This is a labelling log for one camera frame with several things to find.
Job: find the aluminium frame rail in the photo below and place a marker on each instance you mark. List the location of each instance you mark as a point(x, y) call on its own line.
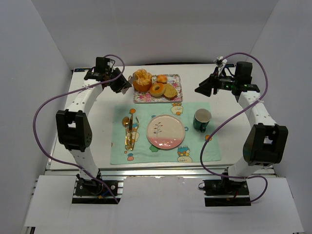
point(189, 171)

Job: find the round bread roll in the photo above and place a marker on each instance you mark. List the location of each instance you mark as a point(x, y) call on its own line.
point(161, 79)

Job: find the mint cartoon placemat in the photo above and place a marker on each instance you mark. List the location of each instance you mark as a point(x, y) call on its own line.
point(144, 152)

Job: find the floral rectangular tray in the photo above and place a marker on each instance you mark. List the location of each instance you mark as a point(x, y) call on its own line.
point(172, 79)

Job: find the gold fork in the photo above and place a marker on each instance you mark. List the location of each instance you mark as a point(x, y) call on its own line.
point(134, 132)

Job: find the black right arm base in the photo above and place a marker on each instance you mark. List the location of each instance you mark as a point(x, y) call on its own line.
point(225, 193)

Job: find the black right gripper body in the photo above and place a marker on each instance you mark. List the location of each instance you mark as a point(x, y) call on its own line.
point(215, 83)

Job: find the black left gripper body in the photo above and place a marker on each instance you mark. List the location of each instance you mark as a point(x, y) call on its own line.
point(118, 81)

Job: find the gold spoon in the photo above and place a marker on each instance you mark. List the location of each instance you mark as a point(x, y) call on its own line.
point(125, 123)

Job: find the herb bread slice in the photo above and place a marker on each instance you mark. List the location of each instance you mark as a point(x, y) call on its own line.
point(170, 91)

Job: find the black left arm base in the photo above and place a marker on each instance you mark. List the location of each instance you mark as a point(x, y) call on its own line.
point(89, 191)

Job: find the gold knife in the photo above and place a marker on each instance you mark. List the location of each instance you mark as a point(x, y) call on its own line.
point(130, 132)

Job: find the bagel ring bread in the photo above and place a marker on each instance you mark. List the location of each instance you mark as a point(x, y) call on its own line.
point(157, 89)

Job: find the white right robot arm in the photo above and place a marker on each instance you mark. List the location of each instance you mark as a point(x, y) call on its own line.
point(266, 141)

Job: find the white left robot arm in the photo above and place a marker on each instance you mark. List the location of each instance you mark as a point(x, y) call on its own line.
point(74, 130)

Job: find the pink white ceramic plate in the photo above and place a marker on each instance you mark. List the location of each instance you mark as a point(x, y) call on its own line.
point(165, 132)

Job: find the orange bundt bread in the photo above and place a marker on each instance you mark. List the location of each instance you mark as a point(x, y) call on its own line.
point(143, 80)

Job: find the dark green mug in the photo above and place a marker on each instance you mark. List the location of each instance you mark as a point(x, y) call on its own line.
point(201, 119)

